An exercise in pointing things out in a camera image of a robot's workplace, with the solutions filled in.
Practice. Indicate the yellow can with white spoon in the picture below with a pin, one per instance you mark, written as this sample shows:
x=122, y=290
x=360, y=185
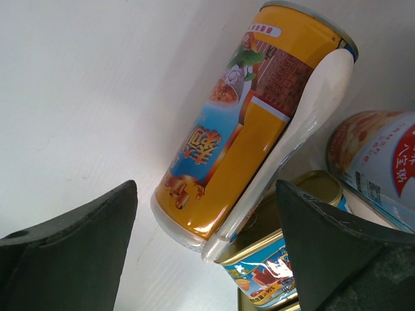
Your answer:
x=286, y=77

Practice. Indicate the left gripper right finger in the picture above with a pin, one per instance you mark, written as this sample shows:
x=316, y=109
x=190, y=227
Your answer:
x=341, y=261

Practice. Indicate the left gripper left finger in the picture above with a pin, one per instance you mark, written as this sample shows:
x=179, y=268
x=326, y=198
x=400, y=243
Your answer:
x=73, y=261

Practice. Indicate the white porridge can red label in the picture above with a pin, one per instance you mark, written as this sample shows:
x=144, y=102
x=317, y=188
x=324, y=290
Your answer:
x=372, y=152

